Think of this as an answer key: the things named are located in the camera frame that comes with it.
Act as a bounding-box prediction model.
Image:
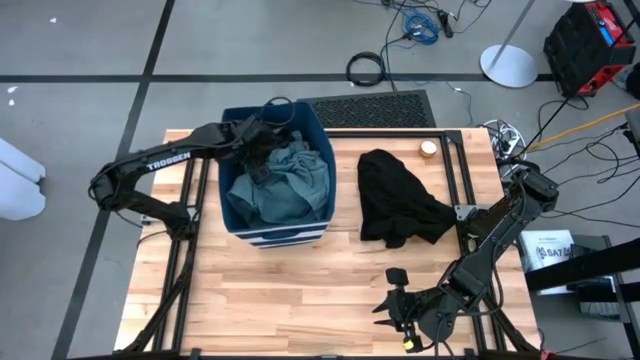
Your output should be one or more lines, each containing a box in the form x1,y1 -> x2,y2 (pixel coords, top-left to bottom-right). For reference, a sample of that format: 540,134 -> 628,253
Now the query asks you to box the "black power strip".
436,8 -> 456,40

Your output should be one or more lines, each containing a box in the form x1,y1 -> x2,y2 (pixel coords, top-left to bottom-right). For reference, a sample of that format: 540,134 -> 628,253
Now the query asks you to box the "coiled black cable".
345,50 -> 387,88

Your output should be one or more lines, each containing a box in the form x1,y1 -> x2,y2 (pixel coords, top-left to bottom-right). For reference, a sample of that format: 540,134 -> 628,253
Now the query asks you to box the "black garment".
356,148 -> 458,250

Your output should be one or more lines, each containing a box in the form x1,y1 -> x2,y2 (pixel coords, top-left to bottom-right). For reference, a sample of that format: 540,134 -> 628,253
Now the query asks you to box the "white foam object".
0,137 -> 48,223

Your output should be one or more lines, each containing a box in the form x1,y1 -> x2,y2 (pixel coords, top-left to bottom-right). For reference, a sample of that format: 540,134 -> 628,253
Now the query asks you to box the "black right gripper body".
384,267 -> 426,351

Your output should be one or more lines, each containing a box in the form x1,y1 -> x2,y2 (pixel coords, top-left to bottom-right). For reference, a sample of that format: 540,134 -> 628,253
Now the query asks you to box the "person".
618,62 -> 640,101

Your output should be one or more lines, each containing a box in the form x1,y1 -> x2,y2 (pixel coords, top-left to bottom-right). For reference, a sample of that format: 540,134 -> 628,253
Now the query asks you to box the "blue cable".
401,10 -> 442,47

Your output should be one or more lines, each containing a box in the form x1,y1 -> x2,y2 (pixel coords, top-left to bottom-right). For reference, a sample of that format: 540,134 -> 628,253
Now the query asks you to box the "white cable bundle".
478,118 -> 528,167

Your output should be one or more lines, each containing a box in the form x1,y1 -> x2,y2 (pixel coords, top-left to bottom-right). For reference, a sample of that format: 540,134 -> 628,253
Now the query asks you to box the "red black tool case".
542,0 -> 638,99

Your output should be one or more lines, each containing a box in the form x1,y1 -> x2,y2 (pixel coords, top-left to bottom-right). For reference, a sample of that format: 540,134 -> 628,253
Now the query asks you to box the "white round stand base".
478,0 -> 540,90

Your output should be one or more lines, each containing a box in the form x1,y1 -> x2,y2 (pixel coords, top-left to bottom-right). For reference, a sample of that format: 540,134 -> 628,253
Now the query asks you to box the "navy white striped fabric bin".
217,101 -> 338,250

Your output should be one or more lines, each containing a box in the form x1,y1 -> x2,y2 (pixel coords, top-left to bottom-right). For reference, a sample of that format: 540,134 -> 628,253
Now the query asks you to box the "dark equipment box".
571,276 -> 623,322

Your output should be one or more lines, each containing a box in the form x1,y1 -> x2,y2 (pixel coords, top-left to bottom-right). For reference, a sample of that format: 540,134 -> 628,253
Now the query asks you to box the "black floor cable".
514,94 -> 640,231

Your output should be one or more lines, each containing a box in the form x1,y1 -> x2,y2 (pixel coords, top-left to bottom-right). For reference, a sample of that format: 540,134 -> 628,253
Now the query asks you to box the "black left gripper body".
233,115 -> 296,187

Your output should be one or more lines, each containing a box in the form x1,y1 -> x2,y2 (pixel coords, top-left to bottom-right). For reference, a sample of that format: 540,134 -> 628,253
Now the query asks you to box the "black floor mat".
299,89 -> 438,129

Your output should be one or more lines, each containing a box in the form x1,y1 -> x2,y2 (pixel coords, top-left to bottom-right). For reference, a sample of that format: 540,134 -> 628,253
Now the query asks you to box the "black aluminium table frame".
117,127 -> 544,360

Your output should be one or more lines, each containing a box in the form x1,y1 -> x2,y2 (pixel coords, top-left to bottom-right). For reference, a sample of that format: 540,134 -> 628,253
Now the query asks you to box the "black bar stand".
523,234 -> 640,360

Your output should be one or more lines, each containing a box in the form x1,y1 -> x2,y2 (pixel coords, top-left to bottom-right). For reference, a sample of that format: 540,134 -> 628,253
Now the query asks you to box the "white cardboard box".
516,228 -> 577,297

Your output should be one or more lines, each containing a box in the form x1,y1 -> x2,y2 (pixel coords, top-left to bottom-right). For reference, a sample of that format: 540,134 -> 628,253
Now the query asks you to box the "green sweatshirt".
225,130 -> 332,227

